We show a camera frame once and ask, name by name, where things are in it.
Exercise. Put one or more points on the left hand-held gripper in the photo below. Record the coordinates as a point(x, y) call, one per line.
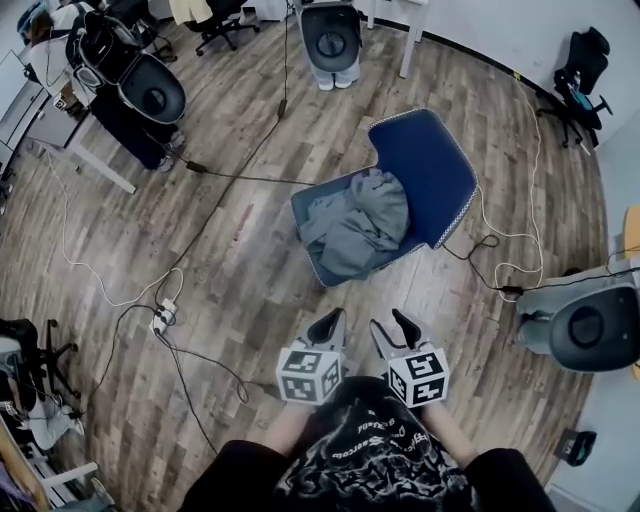
point(305, 372)

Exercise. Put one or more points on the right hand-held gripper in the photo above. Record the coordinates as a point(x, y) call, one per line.
point(420, 377)

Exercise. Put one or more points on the grey clothing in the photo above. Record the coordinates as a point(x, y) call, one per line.
point(360, 225)

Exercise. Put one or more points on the blue chair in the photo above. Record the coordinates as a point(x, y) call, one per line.
point(430, 165)

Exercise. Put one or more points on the person's left forearm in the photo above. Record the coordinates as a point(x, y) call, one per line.
point(292, 427)

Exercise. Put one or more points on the person's right forearm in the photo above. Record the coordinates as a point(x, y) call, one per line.
point(450, 432)

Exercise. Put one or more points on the black office chair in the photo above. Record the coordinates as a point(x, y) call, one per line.
point(47, 355)
point(582, 75)
point(225, 22)

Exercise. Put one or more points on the person's black printed t-shirt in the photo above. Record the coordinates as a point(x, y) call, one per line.
point(370, 460)

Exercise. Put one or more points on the white power strip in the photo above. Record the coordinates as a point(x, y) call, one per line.
point(165, 315)

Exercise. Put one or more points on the black power adapter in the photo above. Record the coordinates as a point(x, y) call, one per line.
point(196, 166)

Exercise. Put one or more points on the black bag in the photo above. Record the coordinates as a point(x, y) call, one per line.
point(580, 447)

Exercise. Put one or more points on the round wooden table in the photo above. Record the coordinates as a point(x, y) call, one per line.
point(632, 227)

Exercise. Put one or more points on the white table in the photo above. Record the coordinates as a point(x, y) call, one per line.
point(411, 40)

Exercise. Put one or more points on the white desk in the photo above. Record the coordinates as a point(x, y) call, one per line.
point(55, 130)
point(45, 482)

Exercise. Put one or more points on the yellow garment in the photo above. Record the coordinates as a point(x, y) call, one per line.
point(190, 10)

